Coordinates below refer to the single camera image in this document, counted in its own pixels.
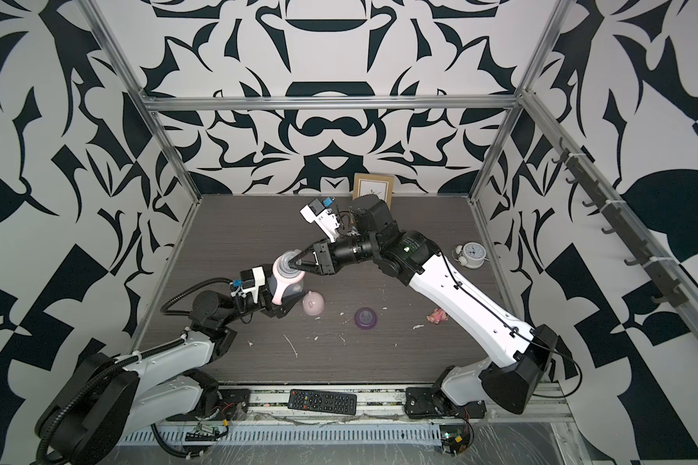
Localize clear baby bottle body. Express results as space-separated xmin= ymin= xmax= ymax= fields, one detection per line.
xmin=270 ymin=249 xmax=306 ymax=304

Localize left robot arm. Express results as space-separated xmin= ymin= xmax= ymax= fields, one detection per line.
xmin=35 ymin=277 xmax=306 ymax=464

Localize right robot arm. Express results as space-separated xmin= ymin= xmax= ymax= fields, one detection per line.
xmin=289 ymin=195 xmax=569 ymax=415

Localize pink bottle cap dome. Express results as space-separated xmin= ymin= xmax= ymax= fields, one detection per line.
xmin=302 ymin=291 xmax=326 ymax=317

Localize black remote control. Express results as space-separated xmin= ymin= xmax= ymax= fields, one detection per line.
xmin=287 ymin=389 xmax=357 ymax=416

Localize small pink toy piece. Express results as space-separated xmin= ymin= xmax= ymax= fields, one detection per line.
xmin=427 ymin=308 xmax=449 ymax=325

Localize white alarm clock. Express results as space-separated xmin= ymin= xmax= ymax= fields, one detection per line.
xmin=453 ymin=241 xmax=488 ymax=269

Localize green circuit board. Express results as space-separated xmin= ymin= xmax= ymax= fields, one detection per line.
xmin=440 ymin=425 xmax=474 ymax=456

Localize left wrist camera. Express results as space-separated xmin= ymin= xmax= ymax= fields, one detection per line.
xmin=231 ymin=265 xmax=267 ymax=304

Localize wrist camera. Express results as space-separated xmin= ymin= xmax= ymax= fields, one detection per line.
xmin=300 ymin=198 xmax=340 ymax=243
xmin=231 ymin=265 xmax=267 ymax=304

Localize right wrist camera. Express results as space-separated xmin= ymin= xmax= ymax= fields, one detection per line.
xmin=300 ymin=198 xmax=340 ymax=243

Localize wooden picture frame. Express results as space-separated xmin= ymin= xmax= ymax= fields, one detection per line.
xmin=353 ymin=174 xmax=395 ymax=205

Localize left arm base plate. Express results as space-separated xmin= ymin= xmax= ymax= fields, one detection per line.
xmin=194 ymin=389 xmax=251 ymax=420

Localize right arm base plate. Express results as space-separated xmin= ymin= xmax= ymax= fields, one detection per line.
xmin=403 ymin=387 xmax=488 ymax=420

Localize white slotted cable duct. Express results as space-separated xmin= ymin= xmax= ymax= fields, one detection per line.
xmin=118 ymin=425 xmax=443 ymax=448

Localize wall hook rack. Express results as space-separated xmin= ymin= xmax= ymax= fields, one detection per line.
xmin=554 ymin=147 xmax=689 ymax=308

